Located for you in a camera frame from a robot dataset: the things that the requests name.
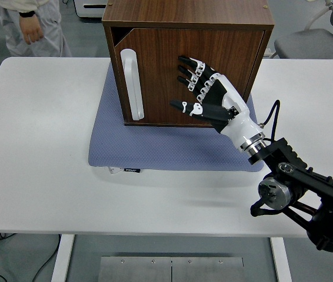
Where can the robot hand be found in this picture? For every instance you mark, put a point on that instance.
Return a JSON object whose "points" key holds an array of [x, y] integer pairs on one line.
{"points": [[240, 123]]}

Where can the brown wooden cabinet door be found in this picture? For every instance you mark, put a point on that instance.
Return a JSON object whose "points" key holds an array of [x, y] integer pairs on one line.
{"points": [[160, 88]]}

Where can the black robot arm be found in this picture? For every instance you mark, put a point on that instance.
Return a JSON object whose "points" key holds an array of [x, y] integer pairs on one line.
{"points": [[301, 176]]}

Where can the brown wooden cabinet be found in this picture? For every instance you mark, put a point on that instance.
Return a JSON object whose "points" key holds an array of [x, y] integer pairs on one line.
{"points": [[184, 11]]}

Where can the blue-grey textured mat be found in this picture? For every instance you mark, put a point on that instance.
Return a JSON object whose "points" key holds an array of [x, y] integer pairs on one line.
{"points": [[154, 149]]}

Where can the grey office chair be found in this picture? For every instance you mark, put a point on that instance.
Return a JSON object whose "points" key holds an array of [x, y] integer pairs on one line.
{"points": [[316, 44]]}

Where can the black mat label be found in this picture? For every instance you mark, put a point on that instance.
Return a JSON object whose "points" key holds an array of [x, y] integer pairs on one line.
{"points": [[132, 170]]}

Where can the white mat tag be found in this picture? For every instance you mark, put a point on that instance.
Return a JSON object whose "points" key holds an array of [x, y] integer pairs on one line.
{"points": [[113, 170]]}

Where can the white table leg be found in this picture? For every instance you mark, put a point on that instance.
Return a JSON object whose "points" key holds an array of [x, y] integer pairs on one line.
{"points": [[281, 261], [62, 258]]}

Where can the grey metal plate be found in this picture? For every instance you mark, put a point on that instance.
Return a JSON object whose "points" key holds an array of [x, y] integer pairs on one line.
{"points": [[134, 270], [207, 270]]}

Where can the white appliance box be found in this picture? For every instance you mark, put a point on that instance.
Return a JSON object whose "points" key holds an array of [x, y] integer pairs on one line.
{"points": [[91, 10]]}

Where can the person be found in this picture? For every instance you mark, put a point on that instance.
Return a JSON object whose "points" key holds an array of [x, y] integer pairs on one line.
{"points": [[51, 29]]}

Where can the person's hand with watch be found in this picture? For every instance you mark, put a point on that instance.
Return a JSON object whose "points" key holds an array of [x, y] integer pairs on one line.
{"points": [[32, 29]]}

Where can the black wristwatch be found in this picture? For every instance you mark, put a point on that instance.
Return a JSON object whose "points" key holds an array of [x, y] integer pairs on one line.
{"points": [[26, 13]]}

